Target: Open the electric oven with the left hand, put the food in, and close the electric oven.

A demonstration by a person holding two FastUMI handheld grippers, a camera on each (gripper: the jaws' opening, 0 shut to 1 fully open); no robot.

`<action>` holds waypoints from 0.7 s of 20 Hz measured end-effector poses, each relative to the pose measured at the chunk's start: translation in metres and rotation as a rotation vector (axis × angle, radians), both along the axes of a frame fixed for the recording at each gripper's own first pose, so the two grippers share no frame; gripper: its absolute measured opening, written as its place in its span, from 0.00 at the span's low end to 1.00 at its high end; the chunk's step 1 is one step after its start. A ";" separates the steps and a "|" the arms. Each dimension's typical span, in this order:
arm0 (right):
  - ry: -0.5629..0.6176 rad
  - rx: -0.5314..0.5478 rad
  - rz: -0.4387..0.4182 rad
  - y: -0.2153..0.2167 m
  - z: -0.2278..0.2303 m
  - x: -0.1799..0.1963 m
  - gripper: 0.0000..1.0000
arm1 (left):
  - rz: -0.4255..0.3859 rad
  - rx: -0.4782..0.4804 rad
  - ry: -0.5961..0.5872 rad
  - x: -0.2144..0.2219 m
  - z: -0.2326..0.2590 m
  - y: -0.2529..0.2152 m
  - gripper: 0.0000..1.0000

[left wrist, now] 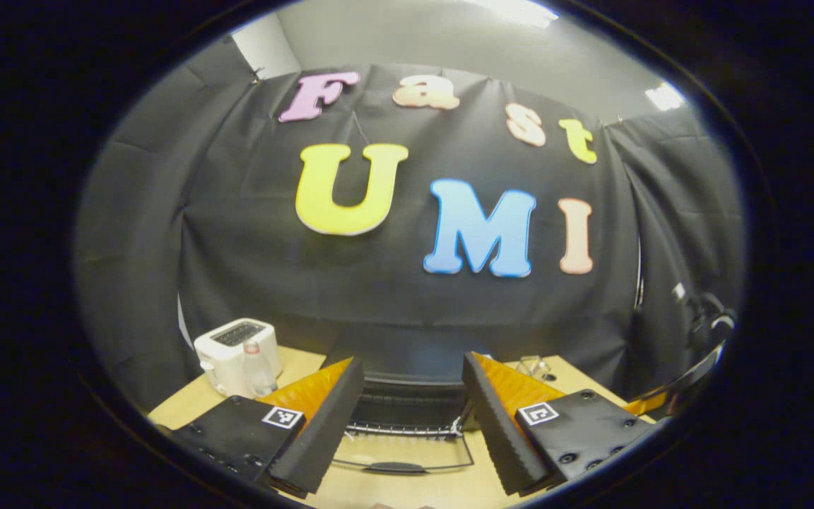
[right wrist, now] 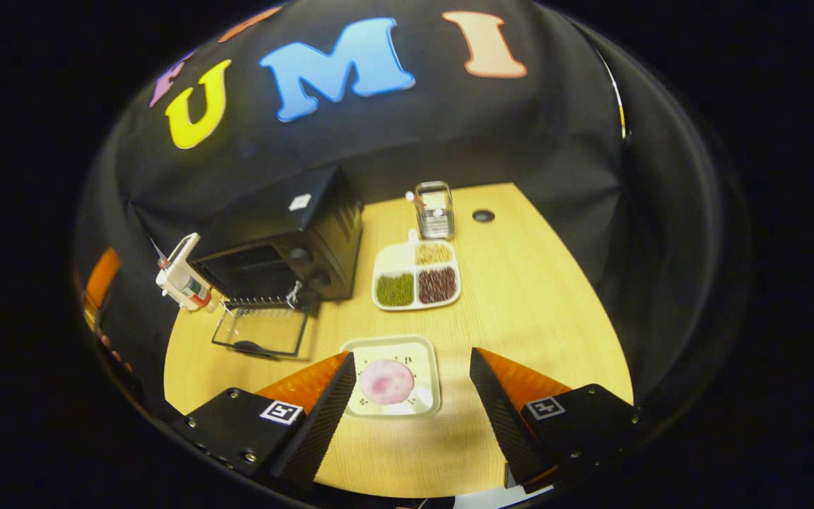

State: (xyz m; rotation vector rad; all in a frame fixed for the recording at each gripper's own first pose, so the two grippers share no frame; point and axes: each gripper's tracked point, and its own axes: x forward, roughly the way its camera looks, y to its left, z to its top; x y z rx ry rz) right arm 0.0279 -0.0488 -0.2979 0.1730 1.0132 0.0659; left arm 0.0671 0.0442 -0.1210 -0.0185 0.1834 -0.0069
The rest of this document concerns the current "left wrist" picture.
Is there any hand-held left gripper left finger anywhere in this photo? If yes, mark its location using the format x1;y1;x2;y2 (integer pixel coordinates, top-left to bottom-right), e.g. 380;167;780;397
170;357;365;494

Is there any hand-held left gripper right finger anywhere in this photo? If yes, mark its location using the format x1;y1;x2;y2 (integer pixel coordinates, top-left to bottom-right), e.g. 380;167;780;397
462;351;655;496

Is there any black electric oven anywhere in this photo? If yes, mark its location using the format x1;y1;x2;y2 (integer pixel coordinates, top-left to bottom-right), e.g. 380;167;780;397
319;322;496;476

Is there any clear plastic bottle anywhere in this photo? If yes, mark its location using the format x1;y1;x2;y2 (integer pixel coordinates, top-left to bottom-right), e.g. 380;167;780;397
241;339;279;398

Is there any white toaster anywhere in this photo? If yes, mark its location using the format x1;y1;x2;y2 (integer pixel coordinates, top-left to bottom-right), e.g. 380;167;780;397
194;318;284;399

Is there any small ceiling light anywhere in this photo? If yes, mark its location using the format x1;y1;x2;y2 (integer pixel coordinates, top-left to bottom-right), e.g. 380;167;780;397
646;81;685;112

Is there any large ceiling light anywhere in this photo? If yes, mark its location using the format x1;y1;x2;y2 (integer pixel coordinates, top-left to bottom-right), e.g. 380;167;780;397
471;0;560;29

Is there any metal oven wire rack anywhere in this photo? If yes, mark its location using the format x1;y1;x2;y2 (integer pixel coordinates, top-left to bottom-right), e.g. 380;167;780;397
347;421;466;439

